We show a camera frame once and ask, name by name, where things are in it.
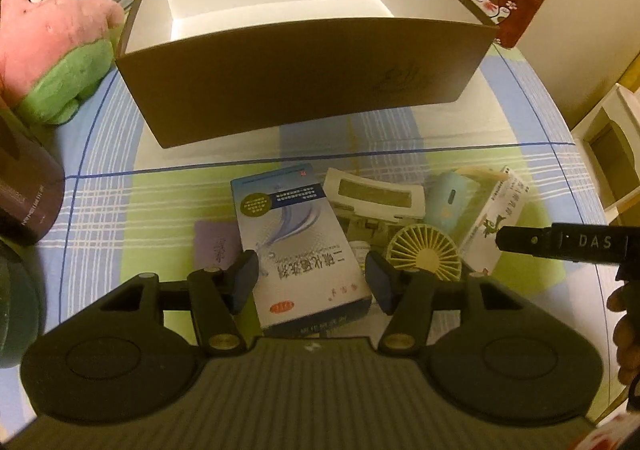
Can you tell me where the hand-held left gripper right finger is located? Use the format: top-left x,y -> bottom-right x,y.
365,253 -> 531,357

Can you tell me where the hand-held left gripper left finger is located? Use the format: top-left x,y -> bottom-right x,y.
95,250 -> 261,357

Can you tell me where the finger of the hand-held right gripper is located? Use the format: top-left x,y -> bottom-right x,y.
494,225 -> 555,257

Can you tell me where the white green medicine box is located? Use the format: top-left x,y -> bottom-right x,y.
457,170 -> 532,277

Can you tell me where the purple cosmetic tube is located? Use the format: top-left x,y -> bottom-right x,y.
193,220 -> 245,272

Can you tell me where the blue white medicine box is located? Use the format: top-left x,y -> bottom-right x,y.
230,163 -> 373,338

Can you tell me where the mint handheld fan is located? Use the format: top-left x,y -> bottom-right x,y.
385,167 -> 511,275

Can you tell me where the brown cardboard box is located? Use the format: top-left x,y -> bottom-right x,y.
115,0 -> 501,149

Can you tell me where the person's right hand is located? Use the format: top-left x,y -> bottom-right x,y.
606,280 -> 640,387

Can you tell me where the small white pill bottle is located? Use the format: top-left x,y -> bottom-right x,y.
348,240 -> 373,277

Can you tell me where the white furniture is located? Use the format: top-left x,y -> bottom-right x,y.
570,83 -> 640,226

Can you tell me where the plaid bed sheet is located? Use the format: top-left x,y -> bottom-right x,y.
0,43 -> 623,431

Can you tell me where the dark green round container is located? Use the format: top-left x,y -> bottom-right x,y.
0,237 -> 46,370

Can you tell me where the dark brown box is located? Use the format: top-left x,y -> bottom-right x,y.
0,105 -> 67,246

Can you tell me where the pink starfish plush toy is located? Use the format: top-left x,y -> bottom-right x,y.
0,0 -> 125,126

